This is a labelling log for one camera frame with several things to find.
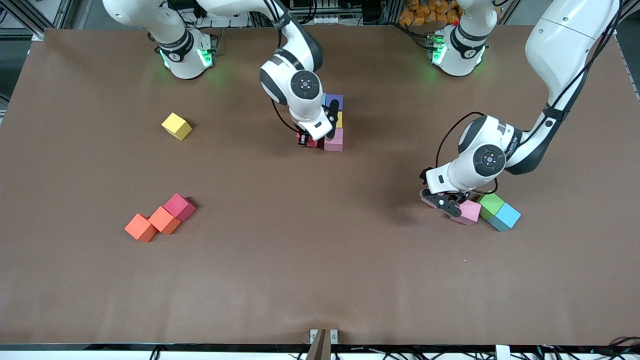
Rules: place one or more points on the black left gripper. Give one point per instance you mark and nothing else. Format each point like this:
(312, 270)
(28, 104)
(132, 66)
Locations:
(475, 195)

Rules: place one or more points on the crimson foam cube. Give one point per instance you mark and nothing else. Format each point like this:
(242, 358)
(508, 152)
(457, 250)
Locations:
(315, 143)
(178, 206)

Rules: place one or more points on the pink foam cube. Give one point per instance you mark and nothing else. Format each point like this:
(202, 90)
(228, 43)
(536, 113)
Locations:
(337, 142)
(426, 201)
(470, 214)

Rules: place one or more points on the yellow foam cube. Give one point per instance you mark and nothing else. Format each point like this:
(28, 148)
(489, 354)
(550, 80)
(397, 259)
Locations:
(340, 120)
(176, 125)

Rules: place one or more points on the purple foam cube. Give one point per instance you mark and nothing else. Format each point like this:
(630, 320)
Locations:
(341, 102)

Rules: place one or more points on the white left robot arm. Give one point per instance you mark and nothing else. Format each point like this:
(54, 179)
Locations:
(465, 175)

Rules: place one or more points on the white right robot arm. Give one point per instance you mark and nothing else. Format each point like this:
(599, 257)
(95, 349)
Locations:
(305, 112)

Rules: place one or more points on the green foam cube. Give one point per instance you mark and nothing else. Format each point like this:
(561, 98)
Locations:
(490, 202)

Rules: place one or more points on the light blue foam cube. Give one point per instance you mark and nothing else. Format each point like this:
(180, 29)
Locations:
(506, 216)

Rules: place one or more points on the large paper table cover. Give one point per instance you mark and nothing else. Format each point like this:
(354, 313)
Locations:
(300, 250)

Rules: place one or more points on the white electronics unit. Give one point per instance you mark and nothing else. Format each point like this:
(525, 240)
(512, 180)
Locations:
(330, 20)

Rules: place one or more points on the white power strip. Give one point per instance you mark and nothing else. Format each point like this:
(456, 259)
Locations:
(230, 22)

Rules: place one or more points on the small white box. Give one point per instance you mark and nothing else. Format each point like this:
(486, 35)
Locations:
(502, 352)

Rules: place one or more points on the orange foam cube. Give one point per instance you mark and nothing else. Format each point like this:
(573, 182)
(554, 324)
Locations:
(140, 227)
(163, 220)

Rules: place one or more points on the bag of orange items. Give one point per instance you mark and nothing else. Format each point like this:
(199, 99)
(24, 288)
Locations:
(420, 12)

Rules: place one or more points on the silver metal bracket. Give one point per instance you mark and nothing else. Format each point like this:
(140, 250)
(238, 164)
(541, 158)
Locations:
(334, 336)

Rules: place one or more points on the aluminium frame profile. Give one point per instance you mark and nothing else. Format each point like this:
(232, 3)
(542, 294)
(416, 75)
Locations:
(629, 11)
(37, 25)

